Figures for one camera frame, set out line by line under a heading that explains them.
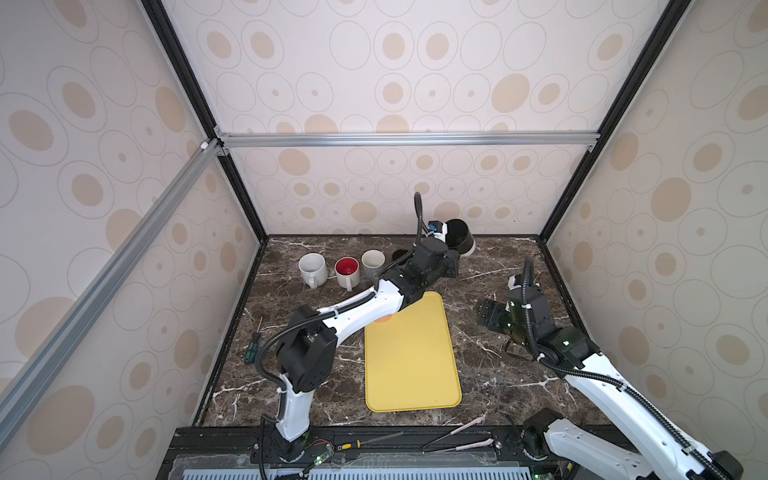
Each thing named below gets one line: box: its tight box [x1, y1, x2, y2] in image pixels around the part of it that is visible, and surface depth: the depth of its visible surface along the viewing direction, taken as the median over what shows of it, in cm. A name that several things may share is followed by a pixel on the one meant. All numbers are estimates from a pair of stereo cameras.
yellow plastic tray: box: [364, 291, 462, 413], surface depth 88 cm
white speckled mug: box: [298, 253, 328, 289], surface depth 102 cm
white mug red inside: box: [335, 256, 360, 292], surface depth 102 cm
